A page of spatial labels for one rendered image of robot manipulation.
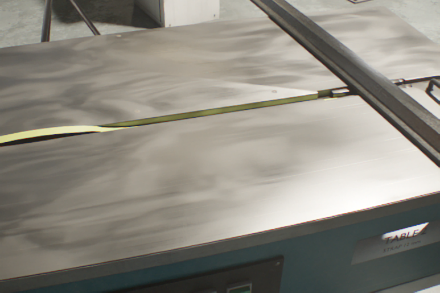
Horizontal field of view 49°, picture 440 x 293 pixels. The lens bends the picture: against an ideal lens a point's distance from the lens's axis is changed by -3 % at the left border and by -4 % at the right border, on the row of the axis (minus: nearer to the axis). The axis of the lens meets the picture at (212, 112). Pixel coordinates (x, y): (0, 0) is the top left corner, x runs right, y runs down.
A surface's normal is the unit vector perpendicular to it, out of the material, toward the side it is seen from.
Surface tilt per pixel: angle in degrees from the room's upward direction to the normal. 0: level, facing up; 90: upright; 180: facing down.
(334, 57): 75
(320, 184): 0
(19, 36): 0
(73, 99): 0
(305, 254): 90
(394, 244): 90
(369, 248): 90
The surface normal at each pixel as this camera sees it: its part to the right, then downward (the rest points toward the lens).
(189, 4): 0.48, 0.49
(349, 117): 0.00, -0.83
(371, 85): -0.90, -0.03
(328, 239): 0.26, 0.55
